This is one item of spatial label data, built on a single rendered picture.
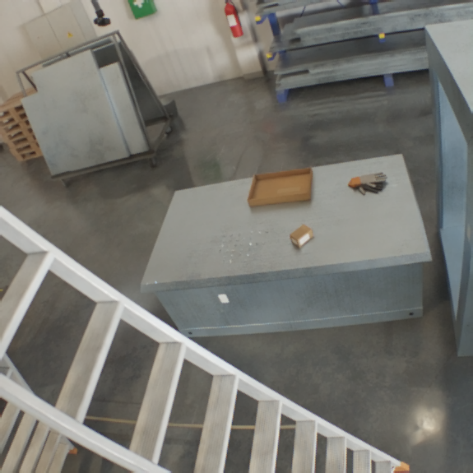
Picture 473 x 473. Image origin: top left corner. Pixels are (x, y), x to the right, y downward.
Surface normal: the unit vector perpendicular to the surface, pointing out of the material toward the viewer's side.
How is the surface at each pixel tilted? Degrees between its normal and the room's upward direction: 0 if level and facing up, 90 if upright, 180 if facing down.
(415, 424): 0
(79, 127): 78
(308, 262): 0
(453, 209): 90
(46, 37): 90
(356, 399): 0
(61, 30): 90
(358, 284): 90
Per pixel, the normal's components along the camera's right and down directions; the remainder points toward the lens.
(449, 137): -0.20, 0.69
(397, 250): -0.30, -0.72
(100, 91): -0.20, 0.51
